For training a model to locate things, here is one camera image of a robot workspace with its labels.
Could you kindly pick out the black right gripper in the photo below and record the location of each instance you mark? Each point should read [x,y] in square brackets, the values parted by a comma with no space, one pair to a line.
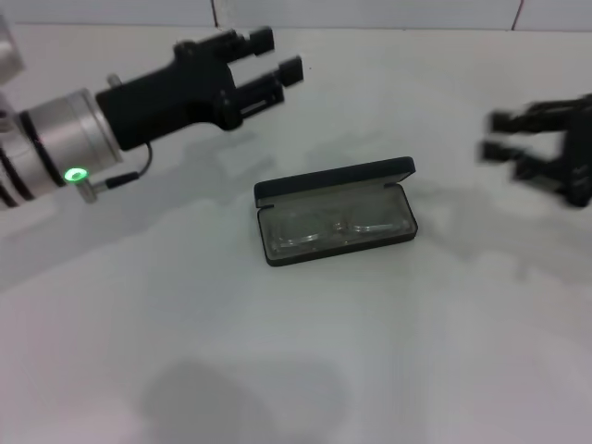
[580,157]

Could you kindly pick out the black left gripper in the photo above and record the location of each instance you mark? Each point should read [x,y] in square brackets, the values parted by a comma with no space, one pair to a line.
[176,97]

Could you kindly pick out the black glasses case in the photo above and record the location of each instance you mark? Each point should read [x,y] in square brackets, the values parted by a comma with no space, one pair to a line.
[333,176]

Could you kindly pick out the clear transparent glasses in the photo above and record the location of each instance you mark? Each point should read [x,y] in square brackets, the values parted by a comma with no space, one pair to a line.
[342,229]

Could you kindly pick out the small silver left wrist fitting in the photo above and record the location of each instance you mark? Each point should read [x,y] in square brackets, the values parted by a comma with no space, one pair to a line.
[114,81]

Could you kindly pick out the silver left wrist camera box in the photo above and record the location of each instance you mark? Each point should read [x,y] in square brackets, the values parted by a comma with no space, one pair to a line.
[8,51]

